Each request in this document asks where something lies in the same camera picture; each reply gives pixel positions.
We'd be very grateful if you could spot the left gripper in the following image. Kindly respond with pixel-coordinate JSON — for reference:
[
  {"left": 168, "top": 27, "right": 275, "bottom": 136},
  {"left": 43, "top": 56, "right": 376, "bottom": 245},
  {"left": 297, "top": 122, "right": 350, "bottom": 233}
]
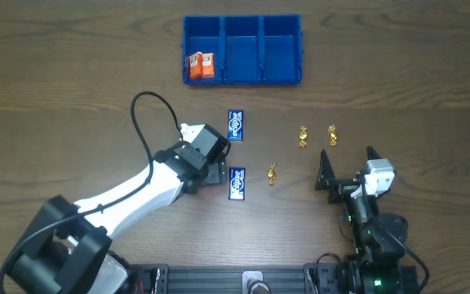
[{"left": 189, "top": 124, "right": 232, "bottom": 187}]

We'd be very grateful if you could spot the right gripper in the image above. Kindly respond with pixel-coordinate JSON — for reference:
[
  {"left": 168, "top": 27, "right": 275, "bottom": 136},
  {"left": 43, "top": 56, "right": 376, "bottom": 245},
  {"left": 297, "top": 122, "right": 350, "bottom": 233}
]
[{"left": 315, "top": 145, "right": 383, "bottom": 205}]

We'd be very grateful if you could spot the blue candy pack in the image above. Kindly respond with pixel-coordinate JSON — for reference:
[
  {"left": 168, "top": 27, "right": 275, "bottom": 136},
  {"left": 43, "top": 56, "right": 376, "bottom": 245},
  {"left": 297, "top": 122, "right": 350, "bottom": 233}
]
[
  {"left": 228, "top": 166, "right": 246, "bottom": 202},
  {"left": 227, "top": 109, "right": 245, "bottom": 142}
]

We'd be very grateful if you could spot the blue tray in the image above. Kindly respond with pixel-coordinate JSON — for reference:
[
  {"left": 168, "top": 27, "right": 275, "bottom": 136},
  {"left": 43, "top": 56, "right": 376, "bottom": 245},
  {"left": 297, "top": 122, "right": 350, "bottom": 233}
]
[{"left": 182, "top": 14, "right": 304, "bottom": 87}]

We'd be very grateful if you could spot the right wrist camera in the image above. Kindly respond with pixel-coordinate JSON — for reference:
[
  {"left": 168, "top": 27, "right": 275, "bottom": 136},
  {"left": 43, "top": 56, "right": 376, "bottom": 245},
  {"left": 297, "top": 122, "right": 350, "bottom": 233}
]
[{"left": 351, "top": 158, "right": 396, "bottom": 198}]

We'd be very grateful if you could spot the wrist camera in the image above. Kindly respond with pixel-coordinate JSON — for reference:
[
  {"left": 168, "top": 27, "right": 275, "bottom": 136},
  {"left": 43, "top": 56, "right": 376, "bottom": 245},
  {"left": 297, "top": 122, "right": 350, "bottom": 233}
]
[
  {"left": 351, "top": 158, "right": 396, "bottom": 198},
  {"left": 180, "top": 122, "right": 208, "bottom": 144}
]

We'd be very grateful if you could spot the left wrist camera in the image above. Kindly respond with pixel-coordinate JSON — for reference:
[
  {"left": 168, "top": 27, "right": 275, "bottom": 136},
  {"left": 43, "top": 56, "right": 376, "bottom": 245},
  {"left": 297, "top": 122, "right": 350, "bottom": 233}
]
[{"left": 180, "top": 122, "right": 208, "bottom": 144}]

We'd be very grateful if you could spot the black cable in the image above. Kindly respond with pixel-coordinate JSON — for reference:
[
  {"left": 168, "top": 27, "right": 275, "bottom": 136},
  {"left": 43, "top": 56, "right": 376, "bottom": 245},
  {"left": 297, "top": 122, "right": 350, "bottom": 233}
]
[
  {"left": 0, "top": 91, "right": 184, "bottom": 294},
  {"left": 375, "top": 222, "right": 431, "bottom": 293}
]

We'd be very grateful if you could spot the mounting rail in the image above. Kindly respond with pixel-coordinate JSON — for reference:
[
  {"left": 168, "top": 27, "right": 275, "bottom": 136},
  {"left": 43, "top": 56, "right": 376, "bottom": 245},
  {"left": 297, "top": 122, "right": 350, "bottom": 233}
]
[{"left": 126, "top": 263, "right": 419, "bottom": 294}]

